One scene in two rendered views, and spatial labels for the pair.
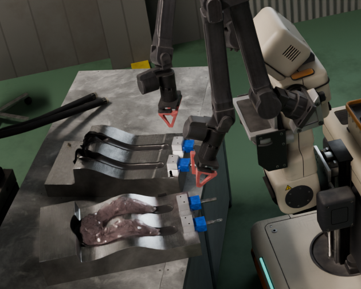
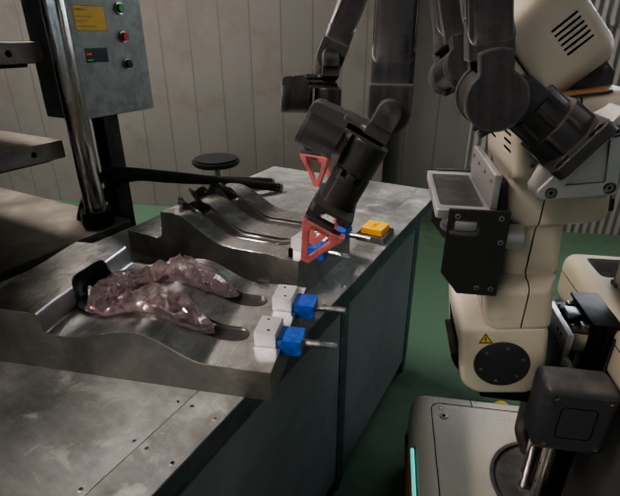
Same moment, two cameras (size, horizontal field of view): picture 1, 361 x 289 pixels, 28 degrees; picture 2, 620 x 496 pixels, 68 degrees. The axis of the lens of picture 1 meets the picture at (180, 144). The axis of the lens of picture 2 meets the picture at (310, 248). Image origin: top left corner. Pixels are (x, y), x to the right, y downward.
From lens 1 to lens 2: 1.61 m
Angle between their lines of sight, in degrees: 16
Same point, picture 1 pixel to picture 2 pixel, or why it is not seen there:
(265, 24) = not seen: outside the picture
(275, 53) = (536, 25)
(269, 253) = (427, 446)
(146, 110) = not seen: hidden behind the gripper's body
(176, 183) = (294, 273)
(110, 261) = (96, 350)
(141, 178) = (246, 249)
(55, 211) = (86, 250)
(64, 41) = not seen: hidden behind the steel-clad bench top
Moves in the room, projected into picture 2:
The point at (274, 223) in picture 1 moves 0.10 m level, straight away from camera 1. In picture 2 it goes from (447, 405) to (451, 385)
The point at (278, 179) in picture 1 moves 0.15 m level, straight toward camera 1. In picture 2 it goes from (470, 319) to (461, 365)
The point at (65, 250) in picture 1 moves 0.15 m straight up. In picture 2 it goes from (30, 301) to (4, 217)
